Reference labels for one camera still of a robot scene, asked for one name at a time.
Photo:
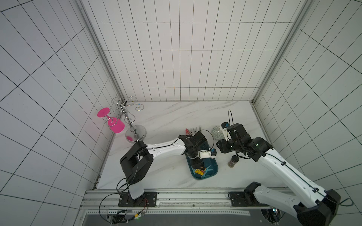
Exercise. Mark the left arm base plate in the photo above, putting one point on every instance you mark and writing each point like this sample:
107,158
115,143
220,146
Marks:
148,199

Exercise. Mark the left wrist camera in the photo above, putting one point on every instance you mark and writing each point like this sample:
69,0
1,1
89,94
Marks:
203,154

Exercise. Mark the yellow clothespin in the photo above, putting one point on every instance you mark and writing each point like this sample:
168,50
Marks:
201,169
199,172

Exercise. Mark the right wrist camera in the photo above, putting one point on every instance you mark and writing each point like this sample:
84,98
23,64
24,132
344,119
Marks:
224,128

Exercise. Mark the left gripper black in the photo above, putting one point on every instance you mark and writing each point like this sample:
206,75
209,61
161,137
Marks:
198,149

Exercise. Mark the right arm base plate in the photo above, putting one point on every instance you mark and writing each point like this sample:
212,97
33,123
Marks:
244,199

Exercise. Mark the chrome glass holder stand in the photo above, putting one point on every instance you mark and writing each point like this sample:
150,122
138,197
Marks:
135,132

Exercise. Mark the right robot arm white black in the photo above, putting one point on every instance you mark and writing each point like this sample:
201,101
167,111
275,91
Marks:
311,204

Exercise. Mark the teal plastic storage box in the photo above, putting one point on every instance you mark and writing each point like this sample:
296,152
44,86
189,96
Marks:
211,163

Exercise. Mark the small dark spice jar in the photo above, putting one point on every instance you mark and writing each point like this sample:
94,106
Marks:
233,161

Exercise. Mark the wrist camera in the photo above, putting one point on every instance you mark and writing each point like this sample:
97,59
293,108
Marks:
224,128
203,154

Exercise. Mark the pink wine glass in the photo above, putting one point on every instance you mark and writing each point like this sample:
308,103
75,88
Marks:
115,124

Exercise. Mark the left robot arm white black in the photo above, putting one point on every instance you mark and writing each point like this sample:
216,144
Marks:
138,160

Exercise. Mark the aluminium mounting rail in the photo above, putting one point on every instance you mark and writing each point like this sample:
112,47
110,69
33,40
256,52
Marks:
170,201

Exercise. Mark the green patterned ceramic bowl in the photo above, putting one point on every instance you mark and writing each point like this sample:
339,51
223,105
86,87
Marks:
217,133

